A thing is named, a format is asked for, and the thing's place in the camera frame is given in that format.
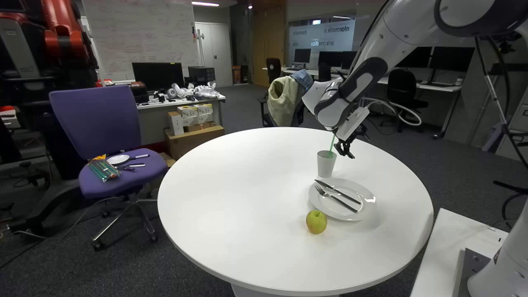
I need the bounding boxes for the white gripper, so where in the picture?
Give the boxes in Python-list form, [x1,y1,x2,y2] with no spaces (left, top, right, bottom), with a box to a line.
[302,58,387,159]

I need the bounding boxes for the green drinking straw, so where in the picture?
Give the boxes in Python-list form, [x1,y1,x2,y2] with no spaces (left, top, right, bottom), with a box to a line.
[328,134,335,157]

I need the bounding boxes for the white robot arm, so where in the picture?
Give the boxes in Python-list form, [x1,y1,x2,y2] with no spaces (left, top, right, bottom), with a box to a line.
[302,0,528,297]

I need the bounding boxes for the white robot base platform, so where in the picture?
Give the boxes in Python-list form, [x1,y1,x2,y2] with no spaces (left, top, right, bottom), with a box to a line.
[410,207,528,297]

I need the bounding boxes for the red robot arm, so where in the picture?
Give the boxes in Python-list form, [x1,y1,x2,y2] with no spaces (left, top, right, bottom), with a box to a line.
[0,0,97,88]

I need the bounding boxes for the white paper cup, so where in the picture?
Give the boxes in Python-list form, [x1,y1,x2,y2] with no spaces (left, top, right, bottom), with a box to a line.
[316,151,336,179]

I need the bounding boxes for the green straw bundle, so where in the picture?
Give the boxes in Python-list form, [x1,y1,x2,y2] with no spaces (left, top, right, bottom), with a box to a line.
[89,162,118,184]

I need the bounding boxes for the silver knife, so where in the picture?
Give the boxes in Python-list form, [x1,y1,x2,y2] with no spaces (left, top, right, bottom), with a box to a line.
[315,180,363,205]

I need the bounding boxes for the silver fork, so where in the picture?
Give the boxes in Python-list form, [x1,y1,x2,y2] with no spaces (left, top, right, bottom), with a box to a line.
[313,187,358,213]

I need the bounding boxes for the chair with beige jacket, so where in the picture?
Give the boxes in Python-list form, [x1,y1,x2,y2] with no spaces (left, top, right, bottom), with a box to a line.
[260,70,313,127]

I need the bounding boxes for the green apple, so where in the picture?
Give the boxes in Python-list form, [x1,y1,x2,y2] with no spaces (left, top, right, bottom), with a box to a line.
[305,210,326,235]

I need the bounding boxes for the black office chair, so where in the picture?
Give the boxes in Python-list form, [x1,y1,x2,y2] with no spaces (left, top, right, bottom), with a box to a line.
[386,70,427,131]

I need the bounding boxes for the white round table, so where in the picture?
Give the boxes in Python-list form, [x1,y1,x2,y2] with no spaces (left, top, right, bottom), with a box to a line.
[158,127,434,297]

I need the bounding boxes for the long white desk back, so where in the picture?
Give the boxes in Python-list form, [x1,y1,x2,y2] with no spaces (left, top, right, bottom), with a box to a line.
[280,68,462,139]

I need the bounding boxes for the cardboard box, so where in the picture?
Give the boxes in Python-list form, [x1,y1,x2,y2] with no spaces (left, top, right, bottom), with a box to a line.
[165,126,224,159]

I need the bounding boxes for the white desk left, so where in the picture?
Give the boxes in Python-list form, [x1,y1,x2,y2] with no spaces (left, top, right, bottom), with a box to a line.
[137,98,224,146]

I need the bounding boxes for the black monitor on desk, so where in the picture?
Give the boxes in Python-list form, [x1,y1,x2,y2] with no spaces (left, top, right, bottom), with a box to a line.
[132,63,183,91]

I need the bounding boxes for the small white plate on chair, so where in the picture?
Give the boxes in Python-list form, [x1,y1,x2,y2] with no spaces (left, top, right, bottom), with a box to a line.
[107,154,130,165]

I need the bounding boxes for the purple office chair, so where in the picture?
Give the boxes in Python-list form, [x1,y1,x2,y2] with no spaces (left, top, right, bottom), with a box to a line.
[49,86,168,251]

